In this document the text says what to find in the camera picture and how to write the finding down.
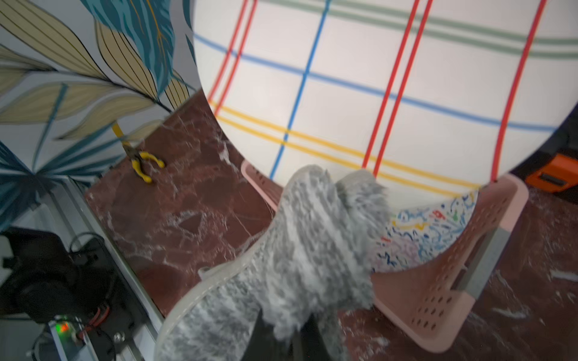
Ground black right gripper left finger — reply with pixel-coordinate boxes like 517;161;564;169
241;310;293;361

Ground black plastic tool case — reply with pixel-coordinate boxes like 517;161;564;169
512;108;577;204

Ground pink perforated plastic basket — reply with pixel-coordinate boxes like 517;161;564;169
240;159;530;353

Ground white plate with colourful squiggles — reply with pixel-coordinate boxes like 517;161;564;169
370;191;479;273

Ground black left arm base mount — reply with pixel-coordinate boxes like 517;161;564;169
1;227;147;360

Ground grey striped microfibre cloth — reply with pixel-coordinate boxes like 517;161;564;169
154;165;390;360

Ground yellow handled pliers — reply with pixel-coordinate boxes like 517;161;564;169
111;122;166;184

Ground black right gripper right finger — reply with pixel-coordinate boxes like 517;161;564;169
300;315;331;361

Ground white plate with coloured stripes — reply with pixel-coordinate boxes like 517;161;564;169
193;1;577;208

